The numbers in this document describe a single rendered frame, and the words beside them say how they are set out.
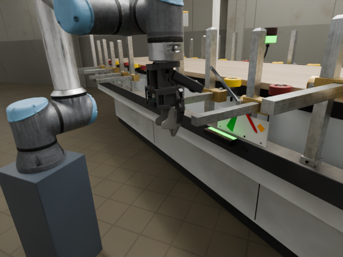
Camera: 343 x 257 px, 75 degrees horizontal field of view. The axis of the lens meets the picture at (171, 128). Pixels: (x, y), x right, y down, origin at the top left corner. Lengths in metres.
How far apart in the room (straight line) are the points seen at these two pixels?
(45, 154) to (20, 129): 0.13
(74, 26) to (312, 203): 0.86
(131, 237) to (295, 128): 1.07
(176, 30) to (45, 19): 0.64
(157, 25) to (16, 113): 0.65
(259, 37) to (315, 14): 3.95
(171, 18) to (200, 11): 4.44
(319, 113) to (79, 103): 0.90
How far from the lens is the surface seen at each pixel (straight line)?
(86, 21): 0.56
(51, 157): 1.05
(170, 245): 1.42
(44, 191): 1.02
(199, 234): 1.48
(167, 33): 0.56
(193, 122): 0.69
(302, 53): 4.77
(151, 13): 0.57
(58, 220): 1.13
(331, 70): 0.74
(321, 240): 1.23
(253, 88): 0.88
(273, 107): 0.48
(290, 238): 1.34
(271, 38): 0.90
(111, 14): 0.59
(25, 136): 1.02
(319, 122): 0.77
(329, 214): 0.89
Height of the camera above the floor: 1.07
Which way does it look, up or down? 21 degrees down
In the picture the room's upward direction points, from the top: 2 degrees counter-clockwise
